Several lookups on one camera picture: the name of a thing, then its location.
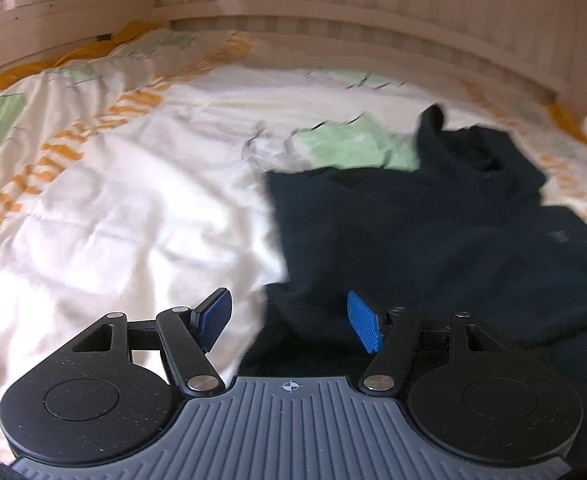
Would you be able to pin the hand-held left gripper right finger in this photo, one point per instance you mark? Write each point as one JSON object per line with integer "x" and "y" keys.
{"x": 364, "y": 321}

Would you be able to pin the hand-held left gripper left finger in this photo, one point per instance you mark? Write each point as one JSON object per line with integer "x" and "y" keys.
{"x": 214, "y": 316}

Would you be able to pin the dark navy zip sweater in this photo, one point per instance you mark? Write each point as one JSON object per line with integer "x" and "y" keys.
{"x": 423, "y": 235}

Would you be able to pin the white leaf-print duvet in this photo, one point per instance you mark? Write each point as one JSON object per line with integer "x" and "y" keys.
{"x": 123, "y": 185}

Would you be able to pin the yellow bed sheet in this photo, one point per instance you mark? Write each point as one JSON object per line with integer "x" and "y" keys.
{"x": 23, "y": 67}

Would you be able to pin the white wooden bed frame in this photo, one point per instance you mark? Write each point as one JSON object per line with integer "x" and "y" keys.
{"x": 373, "y": 15}

